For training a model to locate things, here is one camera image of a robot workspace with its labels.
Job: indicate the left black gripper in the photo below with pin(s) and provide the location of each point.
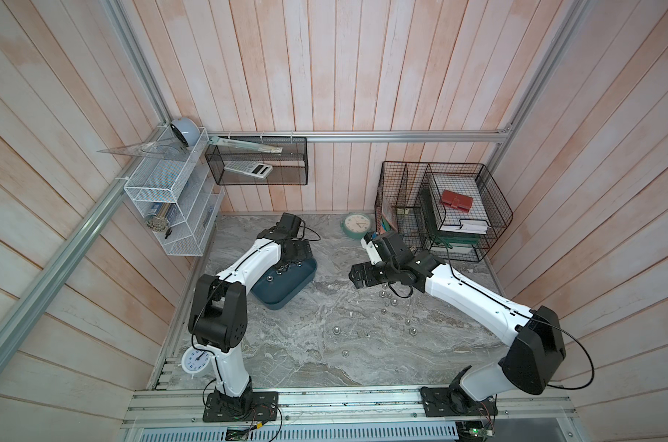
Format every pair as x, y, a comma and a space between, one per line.
303, 252

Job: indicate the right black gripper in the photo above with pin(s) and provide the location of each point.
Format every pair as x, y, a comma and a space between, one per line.
366, 269

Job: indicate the teal plastic storage box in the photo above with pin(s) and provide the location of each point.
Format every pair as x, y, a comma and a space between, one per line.
280, 285

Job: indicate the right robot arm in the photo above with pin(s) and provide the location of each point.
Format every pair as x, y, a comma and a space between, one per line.
533, 337

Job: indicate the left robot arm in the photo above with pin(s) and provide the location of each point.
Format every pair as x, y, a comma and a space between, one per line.
218, 321

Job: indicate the green round clock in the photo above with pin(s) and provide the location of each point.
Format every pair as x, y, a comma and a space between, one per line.
356, 225

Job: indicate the white calculator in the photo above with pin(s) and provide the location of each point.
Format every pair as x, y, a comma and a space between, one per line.
251, 169

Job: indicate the stack of books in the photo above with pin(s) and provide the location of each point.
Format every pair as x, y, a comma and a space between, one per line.
448, 229

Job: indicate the red notebook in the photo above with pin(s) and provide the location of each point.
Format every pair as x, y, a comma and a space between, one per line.
457, 201

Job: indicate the white alarm clock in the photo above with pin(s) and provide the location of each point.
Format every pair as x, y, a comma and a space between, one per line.
196, 360

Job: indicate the clear triangle ruler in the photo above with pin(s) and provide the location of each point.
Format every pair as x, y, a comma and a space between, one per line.
165, 149

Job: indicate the blue round speaker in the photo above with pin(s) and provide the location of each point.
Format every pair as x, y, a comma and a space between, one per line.
186, 131

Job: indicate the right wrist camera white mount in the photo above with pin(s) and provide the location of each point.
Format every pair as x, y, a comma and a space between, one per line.
371, 250

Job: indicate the black wire wall basket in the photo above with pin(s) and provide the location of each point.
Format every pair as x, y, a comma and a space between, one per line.
288, 155

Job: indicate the black wire desk organizer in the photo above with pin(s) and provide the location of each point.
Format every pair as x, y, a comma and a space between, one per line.
398, 206

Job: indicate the white wire wall shelf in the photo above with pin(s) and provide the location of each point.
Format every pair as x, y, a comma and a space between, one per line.
178, 201

